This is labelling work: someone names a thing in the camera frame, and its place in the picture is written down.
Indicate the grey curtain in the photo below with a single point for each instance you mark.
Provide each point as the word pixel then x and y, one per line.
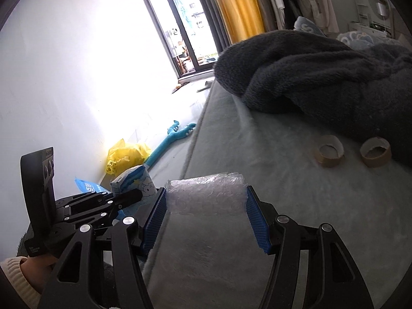
pixel 209 13

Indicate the person's left forearm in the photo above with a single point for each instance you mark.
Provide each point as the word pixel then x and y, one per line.
pixel 14 283

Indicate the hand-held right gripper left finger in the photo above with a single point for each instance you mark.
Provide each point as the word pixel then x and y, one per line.
pixel 154 223

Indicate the yellow plastic bag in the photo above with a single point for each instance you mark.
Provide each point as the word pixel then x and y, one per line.
pixel 125 156

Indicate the grey hanging garment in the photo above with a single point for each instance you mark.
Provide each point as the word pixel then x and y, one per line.
pixel 257 3

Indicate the person's left hand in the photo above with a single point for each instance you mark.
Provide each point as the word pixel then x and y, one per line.
pixel 37 268

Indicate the silver metal lamp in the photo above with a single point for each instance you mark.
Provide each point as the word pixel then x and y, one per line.
pixel 382 10

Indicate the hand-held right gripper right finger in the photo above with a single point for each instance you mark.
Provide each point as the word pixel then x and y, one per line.
pixel 257 223

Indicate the blue plush toy stick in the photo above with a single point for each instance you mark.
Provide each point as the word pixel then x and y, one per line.
pixel 167 141

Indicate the black framed window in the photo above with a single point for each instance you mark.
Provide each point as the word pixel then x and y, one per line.
pixel 193 6

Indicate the brown cardboard tape core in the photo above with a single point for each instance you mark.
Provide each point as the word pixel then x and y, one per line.
pixel 328 159
pixel 376 161

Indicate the blue printed quilt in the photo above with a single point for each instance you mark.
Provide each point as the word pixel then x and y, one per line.
pixel 305 25

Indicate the blue plastic bag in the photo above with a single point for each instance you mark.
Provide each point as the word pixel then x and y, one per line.
pixel 88 186

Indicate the white dresser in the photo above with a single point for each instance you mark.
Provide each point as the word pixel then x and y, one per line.
pixel 363 27

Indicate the blue tissue packet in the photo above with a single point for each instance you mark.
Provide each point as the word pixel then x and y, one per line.
pixel 146 182

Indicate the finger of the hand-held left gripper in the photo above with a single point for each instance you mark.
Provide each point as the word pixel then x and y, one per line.
pixel 128 197

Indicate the light grey bed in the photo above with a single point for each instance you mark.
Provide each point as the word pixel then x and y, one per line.
pixel 257 141

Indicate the white shelf rack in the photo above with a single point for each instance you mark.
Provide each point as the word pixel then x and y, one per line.
pixel 363 13

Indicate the white hanging jacket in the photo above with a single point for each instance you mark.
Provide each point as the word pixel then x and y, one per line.
pixel 318 3

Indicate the bubble wrap roll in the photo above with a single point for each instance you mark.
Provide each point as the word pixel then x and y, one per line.
pixel 206 196

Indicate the dark grey fleece blanket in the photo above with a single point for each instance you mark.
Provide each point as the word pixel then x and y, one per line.
pixel 305 77

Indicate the black hanging garment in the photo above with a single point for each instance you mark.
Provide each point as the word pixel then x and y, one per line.
pixel 291 3

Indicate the white hanging shirt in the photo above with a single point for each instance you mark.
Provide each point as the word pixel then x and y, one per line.
pixel 275 0

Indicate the yellow curtain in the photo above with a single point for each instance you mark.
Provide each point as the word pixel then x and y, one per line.
pixel 235 6

